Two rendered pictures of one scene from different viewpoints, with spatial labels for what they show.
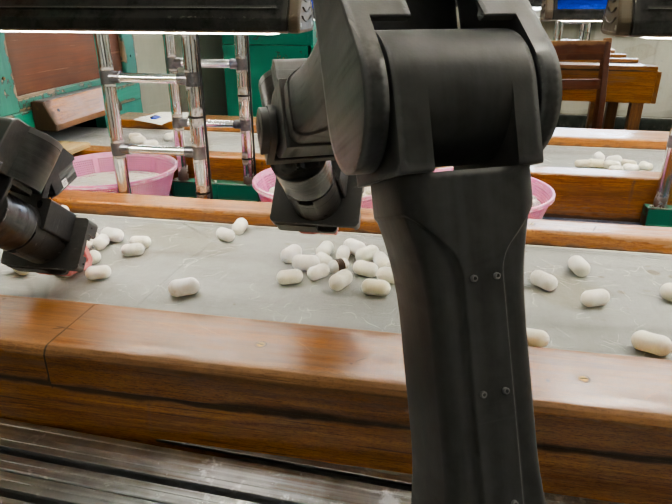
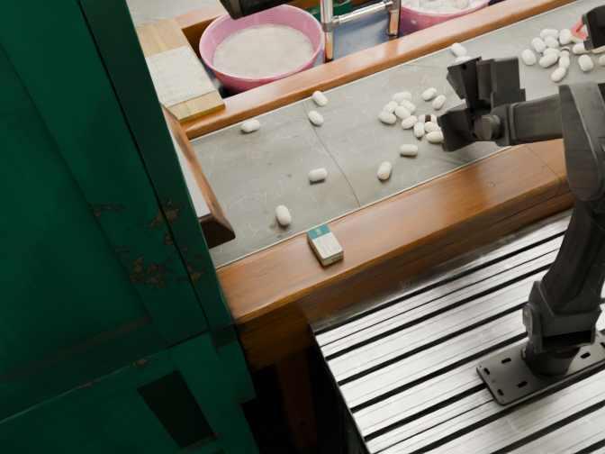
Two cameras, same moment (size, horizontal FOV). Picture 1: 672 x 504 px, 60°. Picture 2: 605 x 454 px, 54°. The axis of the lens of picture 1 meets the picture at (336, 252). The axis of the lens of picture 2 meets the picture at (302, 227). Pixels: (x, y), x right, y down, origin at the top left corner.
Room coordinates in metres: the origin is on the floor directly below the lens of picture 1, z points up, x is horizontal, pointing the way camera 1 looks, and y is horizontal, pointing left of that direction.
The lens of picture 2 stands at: (0.17, 0.98, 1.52)
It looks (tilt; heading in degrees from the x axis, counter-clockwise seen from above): 52 degrees down; 329
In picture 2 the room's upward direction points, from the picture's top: 6 degrees counter-clockwise
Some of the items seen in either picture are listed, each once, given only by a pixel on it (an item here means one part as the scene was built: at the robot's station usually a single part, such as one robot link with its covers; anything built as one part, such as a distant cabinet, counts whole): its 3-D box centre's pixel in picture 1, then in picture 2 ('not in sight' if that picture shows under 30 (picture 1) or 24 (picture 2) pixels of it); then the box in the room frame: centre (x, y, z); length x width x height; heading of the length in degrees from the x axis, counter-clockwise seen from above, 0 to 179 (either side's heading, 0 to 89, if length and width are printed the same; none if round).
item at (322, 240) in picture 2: not in sight; (324, 244); (0.62, 0.68, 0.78); 0.06 x 0.04 x 0.02; 169
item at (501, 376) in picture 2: not in sight; (551, 349); (0.30, 0.51, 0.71); 0.20 x 0.07 x 0.08; 77
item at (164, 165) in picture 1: (112, 189); (264, 57); (1.13, 0.45, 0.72); 0.27 x 0.27 x 0.10
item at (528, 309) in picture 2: not in sight; (559, 322); (0.31, 0.50, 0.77); 0.09 x 0.06 x 0.06; 62
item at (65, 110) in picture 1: (80, 106); not in sight; (1.52, 0.66, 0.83); 0.30 x 0.06 x 0.07; 169
